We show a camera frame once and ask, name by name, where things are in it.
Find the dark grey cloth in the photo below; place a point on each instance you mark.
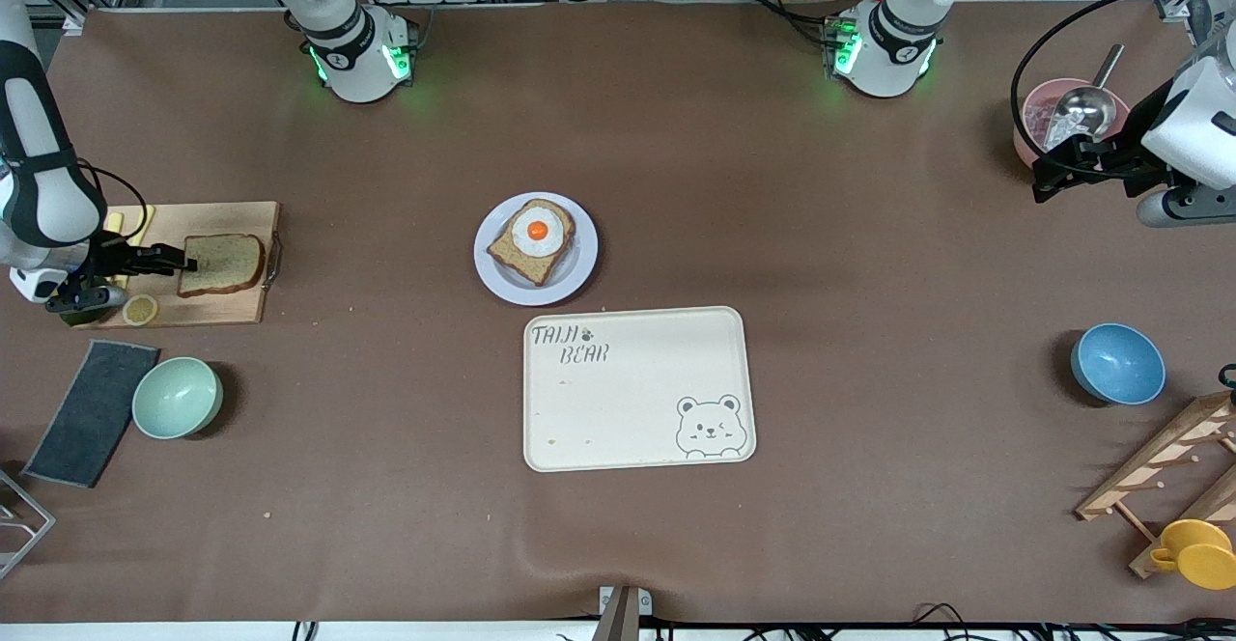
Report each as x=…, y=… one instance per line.
x=92, y=414

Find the white round plate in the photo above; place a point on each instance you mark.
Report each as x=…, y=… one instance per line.
x=579, y=274

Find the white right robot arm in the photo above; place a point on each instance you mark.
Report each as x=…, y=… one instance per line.
x=43, y=187

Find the grey metal camera bracket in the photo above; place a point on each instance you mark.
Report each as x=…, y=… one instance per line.
x=620, y=612

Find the wooden cutting board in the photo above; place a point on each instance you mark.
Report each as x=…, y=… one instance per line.
x=212, y=216

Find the brown bread slice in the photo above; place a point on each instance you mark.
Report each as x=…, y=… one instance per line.
x=224, y=264

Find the metal scoop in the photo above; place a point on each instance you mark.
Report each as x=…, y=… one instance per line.
x=1086, y=108

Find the lemon slice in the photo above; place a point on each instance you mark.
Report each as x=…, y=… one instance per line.
x=140, y=310

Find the yellow plastic knife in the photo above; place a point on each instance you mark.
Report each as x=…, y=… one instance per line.
x=145, y=221

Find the fried egg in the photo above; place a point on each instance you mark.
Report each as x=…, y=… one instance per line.
x=537, y=231

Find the cream tray with bear print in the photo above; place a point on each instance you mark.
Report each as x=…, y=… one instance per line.
x=628, y=400

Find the blue bowl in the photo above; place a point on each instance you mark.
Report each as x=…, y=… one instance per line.
x=1118, y=364

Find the light green bowl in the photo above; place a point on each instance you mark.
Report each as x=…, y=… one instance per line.
x=177, y=398

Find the clear ice cubes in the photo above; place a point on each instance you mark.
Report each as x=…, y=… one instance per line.
x=1043, y=118

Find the yellow cup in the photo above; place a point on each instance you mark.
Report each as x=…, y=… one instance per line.
x=1202, y=556

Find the toast slice under egg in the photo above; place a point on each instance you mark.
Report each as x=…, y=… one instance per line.
x=521, y=263

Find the dark green avocado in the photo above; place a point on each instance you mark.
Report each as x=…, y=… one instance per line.
x=85, y=320

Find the pink bowl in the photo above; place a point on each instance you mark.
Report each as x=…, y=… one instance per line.
x=1025, y=139

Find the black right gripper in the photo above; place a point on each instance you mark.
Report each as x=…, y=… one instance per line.
x=104, y=262

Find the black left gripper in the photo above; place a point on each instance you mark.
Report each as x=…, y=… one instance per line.
x=1132, y=146

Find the yellow plastic fork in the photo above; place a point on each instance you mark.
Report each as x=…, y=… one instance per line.
x=114, y=223

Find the wooden peg rack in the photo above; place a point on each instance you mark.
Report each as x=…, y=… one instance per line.
x=1159, y=448

